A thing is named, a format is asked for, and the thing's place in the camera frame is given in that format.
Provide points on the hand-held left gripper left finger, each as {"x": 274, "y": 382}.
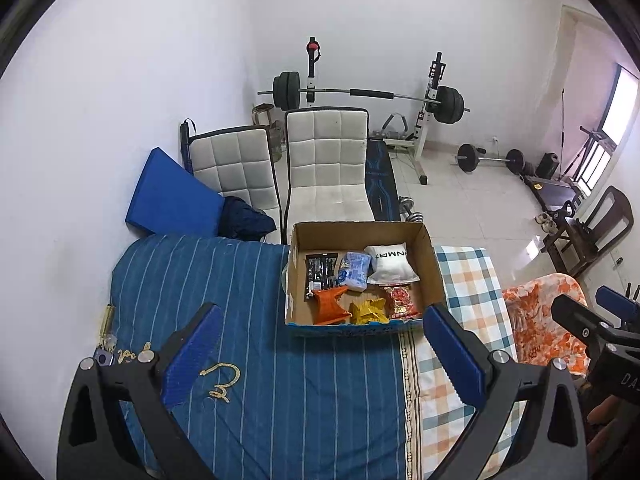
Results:
{"x": 192, "y": 360}

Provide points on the blue foam cushion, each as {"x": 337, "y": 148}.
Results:
{"x": 170, "y": 195}

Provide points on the person's right hand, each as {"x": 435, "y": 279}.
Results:
{"x": 602, "y": 412}

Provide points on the black weight bench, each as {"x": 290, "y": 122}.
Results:
{"x": 380, "y": 175}

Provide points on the gold metal bracket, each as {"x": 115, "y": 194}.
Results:
{"x": 108, "y": 327}

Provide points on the red snack packet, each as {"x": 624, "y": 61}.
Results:
{"x": 401, "y": 302}

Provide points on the orange snack packet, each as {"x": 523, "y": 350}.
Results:
{"x": 330, "y": 305}

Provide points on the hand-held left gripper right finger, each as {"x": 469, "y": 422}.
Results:
{"x": 455, "y": 360}

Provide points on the white quilted chair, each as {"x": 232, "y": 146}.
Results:
{"x": 325, "y": 160}
{"x": 235, "y": 160}

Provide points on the dark blue cloth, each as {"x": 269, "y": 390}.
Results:
{"x": 245, "y": 222}

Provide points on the orange floral towel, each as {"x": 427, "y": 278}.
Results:
{"x": 530, "y": 320}

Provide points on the white soft packet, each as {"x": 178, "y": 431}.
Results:
{"x": 392, "y": 265}

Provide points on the black rod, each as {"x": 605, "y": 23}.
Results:
{"x": 186, "y": 145}

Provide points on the checkered plaid cloth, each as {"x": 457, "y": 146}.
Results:
{"x": 465, "y": 280}

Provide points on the black treadmill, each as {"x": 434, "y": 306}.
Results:
{"x": 550, "y": 191}

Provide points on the black snack packet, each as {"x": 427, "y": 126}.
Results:
{"x": 320, "y": 272}

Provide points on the black speaker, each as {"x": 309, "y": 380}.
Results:
{"x": 548, "y": 165}

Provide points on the white barbell rack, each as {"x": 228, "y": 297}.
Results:
{"x": 417, "y": 145}

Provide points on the window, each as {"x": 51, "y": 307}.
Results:
{"x": 622, "y": 105}

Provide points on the blue striped blanket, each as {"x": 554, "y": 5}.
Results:
{"x": 250, "y": 360}

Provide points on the dark wooden chair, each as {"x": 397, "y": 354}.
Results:
{"x": 612, "y": 210}

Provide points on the white shoe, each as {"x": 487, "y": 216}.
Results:
{"x": 550, "y": 225}
{"x": 539, "y": 218}

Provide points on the blue and white tissue packet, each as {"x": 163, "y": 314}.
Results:
{"x": 355, "y": 270}

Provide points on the chrome dumbbell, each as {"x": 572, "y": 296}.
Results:
{"x": 406, "y": 205}
{"x": 414, "y": 216}

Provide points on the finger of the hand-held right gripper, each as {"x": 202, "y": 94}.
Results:
{"x": 615, "y": 302}
{"x": 575, "y": 315}

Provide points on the short barbell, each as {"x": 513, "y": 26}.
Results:
{"x": 470, "y": 156}

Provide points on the long barbell with black plates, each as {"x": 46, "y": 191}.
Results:
{"x": 370, "y": 93}

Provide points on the yellow snack packet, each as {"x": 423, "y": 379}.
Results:
{"x": 369, "y": 312}

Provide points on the cardboard box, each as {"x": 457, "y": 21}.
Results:
{"x": 302, "y": 312}

